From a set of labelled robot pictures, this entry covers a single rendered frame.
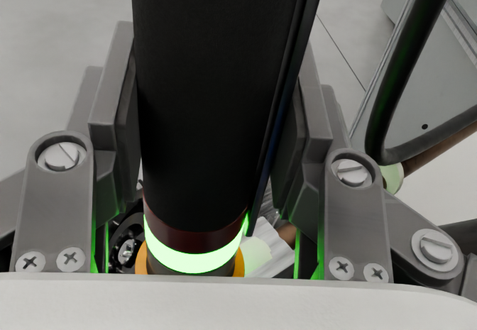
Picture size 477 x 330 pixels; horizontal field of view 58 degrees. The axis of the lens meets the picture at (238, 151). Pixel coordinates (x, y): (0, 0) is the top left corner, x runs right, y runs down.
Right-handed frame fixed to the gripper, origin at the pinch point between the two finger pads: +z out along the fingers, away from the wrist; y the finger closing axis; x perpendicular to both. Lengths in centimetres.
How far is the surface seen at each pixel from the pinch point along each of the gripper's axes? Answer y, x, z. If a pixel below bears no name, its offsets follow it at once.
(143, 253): -2.1, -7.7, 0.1
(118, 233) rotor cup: -6.3, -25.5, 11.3
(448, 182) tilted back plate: 28.7, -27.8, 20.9
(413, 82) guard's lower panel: 70, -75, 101
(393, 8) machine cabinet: 135, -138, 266
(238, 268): 1.7, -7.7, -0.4
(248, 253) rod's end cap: 2.5, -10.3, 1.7
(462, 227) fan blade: 17.0, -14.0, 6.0
